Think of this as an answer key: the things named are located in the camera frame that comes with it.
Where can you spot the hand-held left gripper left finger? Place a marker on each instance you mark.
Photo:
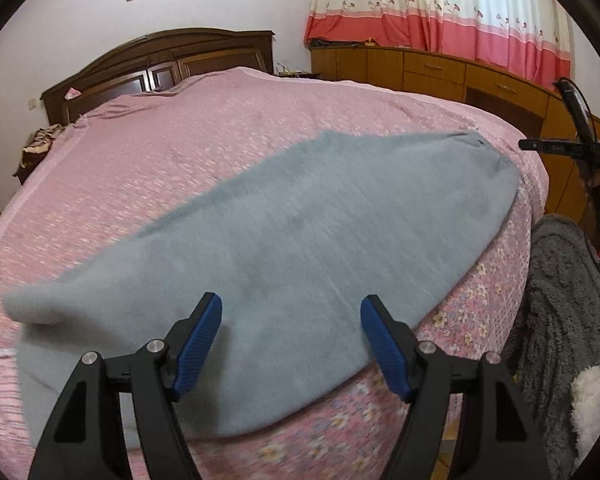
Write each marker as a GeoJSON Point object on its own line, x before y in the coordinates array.
{"type": "Point", "coordinates": [200, 345]}

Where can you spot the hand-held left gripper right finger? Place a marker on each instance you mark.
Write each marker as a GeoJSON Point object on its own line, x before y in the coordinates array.
{"type": "Point", "coordinates": [384, 350]}

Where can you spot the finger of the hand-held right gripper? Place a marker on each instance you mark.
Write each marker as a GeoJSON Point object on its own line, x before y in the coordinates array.
{"type": "Point", "coordinates": [575, 105]}
{"type": "Point", "coordinates": [550, 146]}

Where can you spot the grey-blue pants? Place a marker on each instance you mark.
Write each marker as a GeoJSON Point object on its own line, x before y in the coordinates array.
{"type": "Point", "coordinates": [300, 240]}

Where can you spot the long wooden cabinet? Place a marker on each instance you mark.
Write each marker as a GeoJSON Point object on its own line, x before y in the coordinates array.
{"type": "Point", "coordinates": [440, 77]}

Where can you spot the person's grey fleece clothing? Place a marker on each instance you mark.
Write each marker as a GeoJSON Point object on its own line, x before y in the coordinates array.
{"type": "Point", "coordinates": [565, 320]}

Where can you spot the cream and red floral curtain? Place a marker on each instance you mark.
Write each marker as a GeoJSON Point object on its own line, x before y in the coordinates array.
{"type": "Point", "coordinates": [430, 5]}

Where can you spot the pink floral bedspread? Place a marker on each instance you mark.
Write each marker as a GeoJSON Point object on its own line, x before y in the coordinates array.
{"type": "Point", "coordinates": [180, 150]}

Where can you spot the brown patterned cloth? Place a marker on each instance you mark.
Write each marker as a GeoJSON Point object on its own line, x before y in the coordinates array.
{"type": "Point", "coordinates": [39, 141]}

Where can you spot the small pink item on headboard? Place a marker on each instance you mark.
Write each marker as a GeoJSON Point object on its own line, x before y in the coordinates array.
{"type": "Point", "coordinates": [73, 92]}

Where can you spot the dark wooden headboard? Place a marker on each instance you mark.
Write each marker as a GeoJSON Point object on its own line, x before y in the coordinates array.
{"type": "Point", "coordinates": [145, 67]}

